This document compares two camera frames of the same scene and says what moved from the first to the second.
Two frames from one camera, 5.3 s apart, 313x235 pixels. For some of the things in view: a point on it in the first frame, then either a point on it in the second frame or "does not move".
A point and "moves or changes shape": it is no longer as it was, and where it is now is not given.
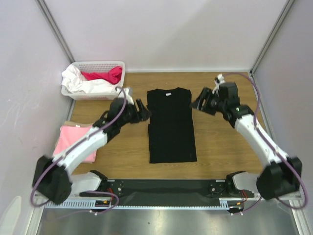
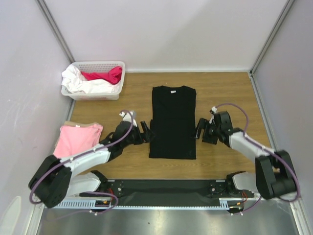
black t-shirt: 171,136 moves or changes shape
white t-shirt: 73,80 does not move
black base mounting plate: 168,193 does not move
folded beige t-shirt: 68,123 does not move
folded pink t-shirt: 68,135 does not move
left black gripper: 143,114 to 147,134
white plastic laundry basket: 96,66 does not move
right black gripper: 208,102 to 208,133
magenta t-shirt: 113,75 does not move
